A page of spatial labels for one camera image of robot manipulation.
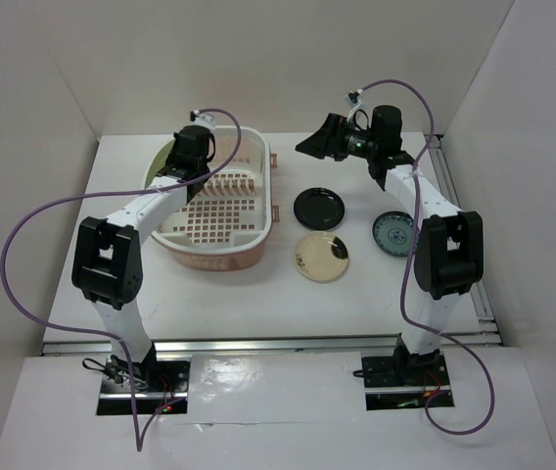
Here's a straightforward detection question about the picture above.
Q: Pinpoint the aluminium rail frame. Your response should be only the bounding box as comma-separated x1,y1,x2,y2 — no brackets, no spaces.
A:
50,133,502,353

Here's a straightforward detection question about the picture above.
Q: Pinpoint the white pink dish rack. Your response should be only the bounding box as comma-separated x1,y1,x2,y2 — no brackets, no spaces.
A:
151,126,279,272

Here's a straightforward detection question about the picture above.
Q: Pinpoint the beige plate with black mark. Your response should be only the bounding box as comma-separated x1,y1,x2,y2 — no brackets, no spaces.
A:
294,231,349,283

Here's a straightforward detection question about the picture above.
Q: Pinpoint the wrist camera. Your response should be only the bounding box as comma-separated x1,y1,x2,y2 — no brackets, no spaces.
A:
345,89,363,111
190,110,215,131

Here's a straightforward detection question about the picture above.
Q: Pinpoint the blue patterned plate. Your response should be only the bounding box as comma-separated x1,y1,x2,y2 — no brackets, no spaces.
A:
372,211,419,258

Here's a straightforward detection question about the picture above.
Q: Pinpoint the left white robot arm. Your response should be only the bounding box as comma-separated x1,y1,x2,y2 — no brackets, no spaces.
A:
71,125,215,391

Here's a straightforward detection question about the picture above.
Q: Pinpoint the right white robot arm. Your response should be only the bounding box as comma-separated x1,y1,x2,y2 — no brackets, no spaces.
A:
295,105,484,385

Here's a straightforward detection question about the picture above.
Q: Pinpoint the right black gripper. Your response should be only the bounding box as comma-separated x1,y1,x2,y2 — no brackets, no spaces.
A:
295,114,378,163

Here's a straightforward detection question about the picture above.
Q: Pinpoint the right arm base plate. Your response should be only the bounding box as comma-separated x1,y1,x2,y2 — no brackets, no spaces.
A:
352,356,454,411

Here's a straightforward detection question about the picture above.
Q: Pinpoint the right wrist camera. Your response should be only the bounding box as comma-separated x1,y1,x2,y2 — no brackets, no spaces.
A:
345,89,363,111

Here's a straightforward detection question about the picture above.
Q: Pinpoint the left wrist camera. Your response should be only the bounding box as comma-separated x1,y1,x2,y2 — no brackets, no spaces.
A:
190,110,215,131

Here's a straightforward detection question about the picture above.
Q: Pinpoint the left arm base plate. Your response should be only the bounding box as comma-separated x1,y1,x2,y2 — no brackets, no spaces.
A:
96,359,191,416

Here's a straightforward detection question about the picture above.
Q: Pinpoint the green plate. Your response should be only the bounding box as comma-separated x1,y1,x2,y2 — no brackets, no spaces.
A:
144,140,174,189

